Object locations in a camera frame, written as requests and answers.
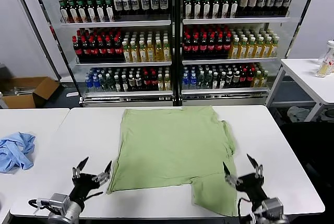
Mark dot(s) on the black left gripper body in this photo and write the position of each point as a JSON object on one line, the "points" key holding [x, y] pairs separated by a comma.
{"points": [[84, 183]]}

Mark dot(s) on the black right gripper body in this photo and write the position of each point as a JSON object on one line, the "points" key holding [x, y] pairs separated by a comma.
{"points": [[250, 183]]}

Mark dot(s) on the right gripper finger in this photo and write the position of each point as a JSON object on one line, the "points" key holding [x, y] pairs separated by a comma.
{"points": [[231, 177], [257, 167]]}

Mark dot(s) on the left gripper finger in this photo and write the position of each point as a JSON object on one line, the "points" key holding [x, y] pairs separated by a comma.
{"points": [[78, 170], [104, 174]]}

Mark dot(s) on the green polo shirt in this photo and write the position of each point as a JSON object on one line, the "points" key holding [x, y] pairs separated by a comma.
{"points": [[169, 143]]}

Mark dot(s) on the light blue crumpled shirt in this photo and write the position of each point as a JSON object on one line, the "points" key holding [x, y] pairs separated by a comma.
{"points": [[15, 153]]}

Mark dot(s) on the grey cloth heap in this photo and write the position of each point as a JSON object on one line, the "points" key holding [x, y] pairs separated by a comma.
{"points": [[297, 113]]}

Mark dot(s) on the white paper scrap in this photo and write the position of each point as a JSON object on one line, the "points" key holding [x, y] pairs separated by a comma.
{"points": [[72, 94]]}

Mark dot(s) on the blue water bottle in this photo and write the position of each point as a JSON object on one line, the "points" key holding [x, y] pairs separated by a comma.
{"points": [[96, 84], [88, 84], [185, 82], [193, 82]]}

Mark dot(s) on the yellow tea bottle white cap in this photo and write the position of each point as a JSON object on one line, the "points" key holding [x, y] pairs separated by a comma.
{"points": [[243, 50], [257, 80], [167, 84], [160, 84], [166, 51], [266, 49], [126, 53], [235, 50], [158, 51], [150, 53], [264, 80], [274, 49], [134, 53], [142, 53], [250, 50], [258, 49]]}

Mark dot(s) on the brown cardboard box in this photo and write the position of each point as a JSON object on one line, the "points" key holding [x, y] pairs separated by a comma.
{"points": [[44, 88]]}

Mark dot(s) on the cola bottle red cap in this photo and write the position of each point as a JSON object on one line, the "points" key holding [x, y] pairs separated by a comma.
{"points": [[154, 81], [187, 47], [227, 47], [195, 47], [85, 49], [243, 79], [102, 49], [220, 47], [110, 49], [251, 79], [77, 49], [211, 47], [94, 49], [146, 81], [203, 47], [118, 49]]}

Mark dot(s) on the clear green water bottle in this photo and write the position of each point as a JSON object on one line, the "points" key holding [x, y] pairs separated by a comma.
{"points": [[109, 84], [103, 84]]}

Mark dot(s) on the dark drink bottle white label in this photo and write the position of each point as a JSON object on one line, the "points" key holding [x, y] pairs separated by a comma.
{"points": [[222, 81], [125, 85], [117, 85], [215, 81]]}

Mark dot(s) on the dark drink bottle beige label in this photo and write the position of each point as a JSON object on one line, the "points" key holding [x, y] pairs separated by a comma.
{"points": [[229, 80], [138, 83], [132, 83], [236, 80]]}

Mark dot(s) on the grey metal bars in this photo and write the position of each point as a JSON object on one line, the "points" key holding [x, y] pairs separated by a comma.
{"points": [[22, 90]]}

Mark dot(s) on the white side table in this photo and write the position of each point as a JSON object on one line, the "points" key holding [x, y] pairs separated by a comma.
{"points": [[302, 77]]}

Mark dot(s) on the clear glass bottle white cap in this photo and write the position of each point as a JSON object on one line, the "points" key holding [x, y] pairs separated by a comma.
{"points": [[324, 64]]}

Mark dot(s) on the beverage cooler cabinet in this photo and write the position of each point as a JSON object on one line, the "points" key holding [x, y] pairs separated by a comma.
{"points": [[117, 23], [235, 20]]}

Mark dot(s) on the dark tea bottle green band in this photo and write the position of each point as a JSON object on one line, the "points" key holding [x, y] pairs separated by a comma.
{"points": [[216, 7], [91, 12], [234, 7], [73, 12], [188, 7], [64, 12], [109, 12], [197, 7], [100, 12], [225, 7], [82, 12], [206, 7]]}

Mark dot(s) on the glass cooler door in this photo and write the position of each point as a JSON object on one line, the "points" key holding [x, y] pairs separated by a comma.
{"points": [[298, 12], [38, 15]]}

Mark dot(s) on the brown milk tea bottle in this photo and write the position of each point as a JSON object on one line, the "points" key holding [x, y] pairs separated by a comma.
{"points": [[244, 2], [252, 1]]}

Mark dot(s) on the dark drink bottle navy label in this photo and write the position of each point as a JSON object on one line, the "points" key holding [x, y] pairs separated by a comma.
{"points": [[261, 0], [164, 3], [270, 0], [126, 4], [288, 0], [154, 4], [145, 4], [118, 4], [279, 0], [135, 4]]}

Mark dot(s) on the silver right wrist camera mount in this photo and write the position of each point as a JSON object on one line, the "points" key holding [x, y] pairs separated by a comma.
{"points": [[272, 207]]}

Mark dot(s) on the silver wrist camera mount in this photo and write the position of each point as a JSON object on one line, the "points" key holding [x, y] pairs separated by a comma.
{"points": [[272, 207], [59, 203]]}

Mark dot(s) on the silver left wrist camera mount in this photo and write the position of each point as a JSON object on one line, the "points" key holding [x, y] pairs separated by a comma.
{"points": [[59, 203]]}

